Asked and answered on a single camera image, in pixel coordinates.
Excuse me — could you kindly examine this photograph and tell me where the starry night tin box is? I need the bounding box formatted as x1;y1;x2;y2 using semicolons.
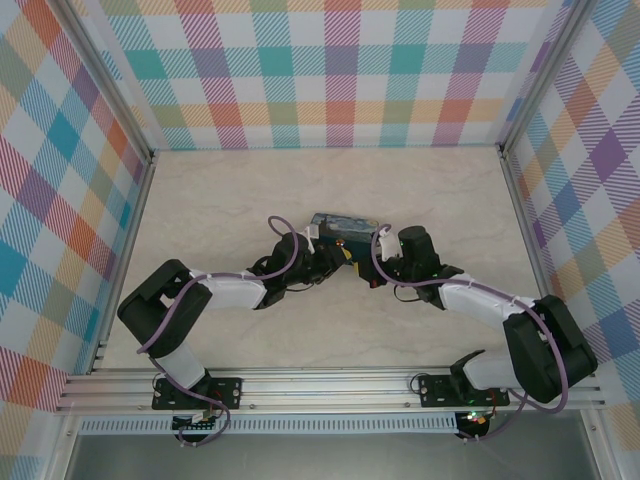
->
308;211;381;257

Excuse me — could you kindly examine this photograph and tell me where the grey metal panel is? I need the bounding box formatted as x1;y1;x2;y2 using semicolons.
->
64;429;609;480

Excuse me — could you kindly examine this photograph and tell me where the aluminium side rail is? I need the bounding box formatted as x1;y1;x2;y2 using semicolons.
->
87;149;160;376
499;144;561;301

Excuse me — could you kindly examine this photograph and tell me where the long aluminium base rail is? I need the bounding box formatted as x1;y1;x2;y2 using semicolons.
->
54;367;604;412

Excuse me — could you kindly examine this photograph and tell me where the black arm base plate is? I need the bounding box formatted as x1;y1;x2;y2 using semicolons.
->
151;375;245;410
417;372;512;409

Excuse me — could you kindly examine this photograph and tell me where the white slotted cable duct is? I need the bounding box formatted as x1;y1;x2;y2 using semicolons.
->
79;412;460;435

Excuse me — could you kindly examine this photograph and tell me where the aluminium frame post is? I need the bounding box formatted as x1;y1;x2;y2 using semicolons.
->
497;0;591;161
58;0;159;161

